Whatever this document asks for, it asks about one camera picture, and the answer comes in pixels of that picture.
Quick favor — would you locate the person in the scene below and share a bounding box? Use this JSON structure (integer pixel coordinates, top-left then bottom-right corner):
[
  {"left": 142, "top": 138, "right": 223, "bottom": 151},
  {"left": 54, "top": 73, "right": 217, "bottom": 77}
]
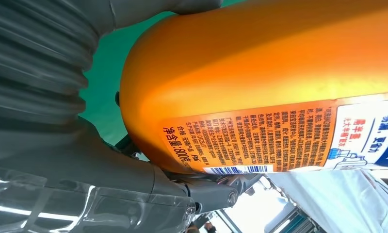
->
[{"left": 267, "top": 168, "right": 388, "bottom": 233}]

